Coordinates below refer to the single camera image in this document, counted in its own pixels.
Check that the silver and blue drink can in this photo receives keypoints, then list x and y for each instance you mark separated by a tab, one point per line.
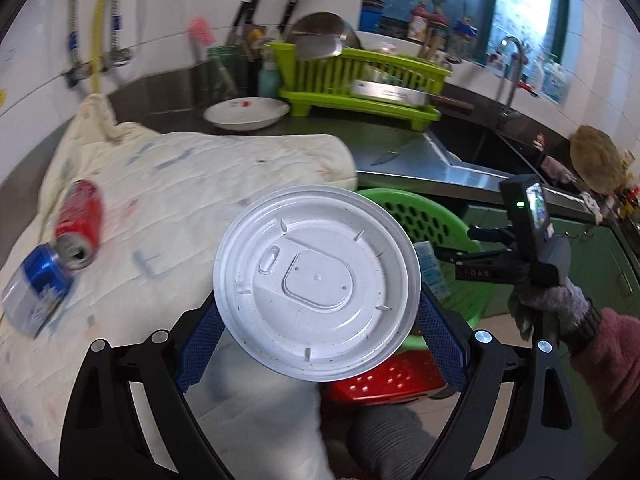
37	285

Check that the white plastic cup lid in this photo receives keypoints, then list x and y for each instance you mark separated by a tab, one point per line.
315	280

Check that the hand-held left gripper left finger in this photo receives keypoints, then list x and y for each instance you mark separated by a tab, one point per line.
200	345

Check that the brown round scrubbing pad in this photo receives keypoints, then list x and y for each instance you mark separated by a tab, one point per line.
597	160

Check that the pink bottle brush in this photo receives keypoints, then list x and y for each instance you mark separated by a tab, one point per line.
202	32

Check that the person's right forearm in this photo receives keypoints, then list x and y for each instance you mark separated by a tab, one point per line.
615	370

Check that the green plastic dish rack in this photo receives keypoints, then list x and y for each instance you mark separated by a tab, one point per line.
350	70

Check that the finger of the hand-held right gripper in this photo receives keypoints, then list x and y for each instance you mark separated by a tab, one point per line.
457	255
490	235

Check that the steel bowl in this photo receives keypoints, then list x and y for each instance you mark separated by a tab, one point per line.
325	22

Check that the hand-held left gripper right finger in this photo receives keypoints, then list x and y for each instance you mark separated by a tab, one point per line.
440	340

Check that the cream quilted blanket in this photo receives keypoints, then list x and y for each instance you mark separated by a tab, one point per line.
175	185

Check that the teal plastic bottle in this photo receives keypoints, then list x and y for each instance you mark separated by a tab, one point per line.
269	80

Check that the person's right hand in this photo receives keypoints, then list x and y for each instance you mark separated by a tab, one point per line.
555	310

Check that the pink cloth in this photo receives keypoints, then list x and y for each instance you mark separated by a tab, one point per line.
557	170

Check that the green plastic basket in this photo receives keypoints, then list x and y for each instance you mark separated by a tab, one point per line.
425	215

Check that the steel sink faucet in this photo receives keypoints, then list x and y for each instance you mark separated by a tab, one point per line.
516	50

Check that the red drink can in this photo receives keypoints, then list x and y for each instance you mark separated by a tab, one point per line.
80	215

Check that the red topped jar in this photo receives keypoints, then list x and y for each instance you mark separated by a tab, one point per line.
419	22
439	27

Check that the white detergent bottle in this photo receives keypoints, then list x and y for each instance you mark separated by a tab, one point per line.
554	80

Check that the red plastic basket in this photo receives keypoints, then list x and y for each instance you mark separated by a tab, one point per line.
380	380

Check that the stainless steel sink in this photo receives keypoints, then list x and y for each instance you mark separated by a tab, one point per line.
490	145

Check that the white ceramic plate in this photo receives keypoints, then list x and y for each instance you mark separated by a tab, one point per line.
245	112

